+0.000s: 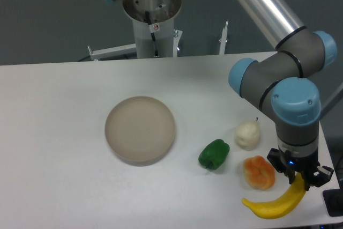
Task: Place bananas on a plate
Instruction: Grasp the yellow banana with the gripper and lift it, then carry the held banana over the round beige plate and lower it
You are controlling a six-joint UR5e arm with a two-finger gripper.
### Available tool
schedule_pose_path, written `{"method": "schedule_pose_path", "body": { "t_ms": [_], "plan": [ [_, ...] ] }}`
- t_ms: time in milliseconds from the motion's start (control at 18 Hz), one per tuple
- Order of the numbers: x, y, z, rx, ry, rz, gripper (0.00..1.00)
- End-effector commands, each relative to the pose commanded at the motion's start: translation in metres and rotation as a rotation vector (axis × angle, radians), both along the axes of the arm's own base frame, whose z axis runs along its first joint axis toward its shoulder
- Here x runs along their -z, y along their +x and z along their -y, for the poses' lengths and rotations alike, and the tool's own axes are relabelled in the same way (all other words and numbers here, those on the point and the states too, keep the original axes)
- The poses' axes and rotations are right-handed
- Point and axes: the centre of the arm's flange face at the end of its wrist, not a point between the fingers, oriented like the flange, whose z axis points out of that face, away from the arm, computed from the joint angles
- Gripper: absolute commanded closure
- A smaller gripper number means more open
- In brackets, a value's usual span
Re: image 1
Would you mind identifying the orange bell pepper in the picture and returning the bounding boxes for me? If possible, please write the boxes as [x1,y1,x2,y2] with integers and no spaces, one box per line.
[243,156,275,191]

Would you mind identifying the black base cable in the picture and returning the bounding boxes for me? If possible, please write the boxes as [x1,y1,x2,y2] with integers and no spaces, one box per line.
[144,11,159,58]

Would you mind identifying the white garlic bulb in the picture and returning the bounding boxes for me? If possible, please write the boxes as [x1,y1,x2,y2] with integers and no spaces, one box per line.
[234,120,260,150]

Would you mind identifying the beige round plate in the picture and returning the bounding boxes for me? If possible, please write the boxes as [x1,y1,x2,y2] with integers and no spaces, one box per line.
[105,96,176,166]

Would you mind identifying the black device at edge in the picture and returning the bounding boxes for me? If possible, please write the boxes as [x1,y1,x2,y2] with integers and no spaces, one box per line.
[323,189,342,217]

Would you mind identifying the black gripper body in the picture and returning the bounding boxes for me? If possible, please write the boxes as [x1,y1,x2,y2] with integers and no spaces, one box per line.
[267,143,319,174]

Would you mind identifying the white frame bracket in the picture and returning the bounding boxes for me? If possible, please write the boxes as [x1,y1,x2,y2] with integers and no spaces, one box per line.
[219,20,229,55]
[87,43,136,61]

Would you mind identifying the white left frame bracket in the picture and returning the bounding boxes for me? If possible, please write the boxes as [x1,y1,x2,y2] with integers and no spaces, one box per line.
[87,43,136,61]

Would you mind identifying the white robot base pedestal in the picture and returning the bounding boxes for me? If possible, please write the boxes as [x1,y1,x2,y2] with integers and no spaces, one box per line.
[123,0,182,59]

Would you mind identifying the white right frame bracket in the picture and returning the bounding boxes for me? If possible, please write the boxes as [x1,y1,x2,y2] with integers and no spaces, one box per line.
[219,20,229,55]

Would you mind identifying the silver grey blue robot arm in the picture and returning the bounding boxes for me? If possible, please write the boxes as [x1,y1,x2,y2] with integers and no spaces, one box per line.
[108,0,337,190]

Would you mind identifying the yellow banana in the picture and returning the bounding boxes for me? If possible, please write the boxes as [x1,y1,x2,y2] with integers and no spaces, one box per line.
[242,173,306,219]

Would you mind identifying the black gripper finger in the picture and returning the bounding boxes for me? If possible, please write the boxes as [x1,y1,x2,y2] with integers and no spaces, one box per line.
[281,168,295,184]
[302,166,334,191]

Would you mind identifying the green bell pepper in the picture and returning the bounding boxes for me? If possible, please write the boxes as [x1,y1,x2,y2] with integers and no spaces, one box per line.
[198,139,230,170]

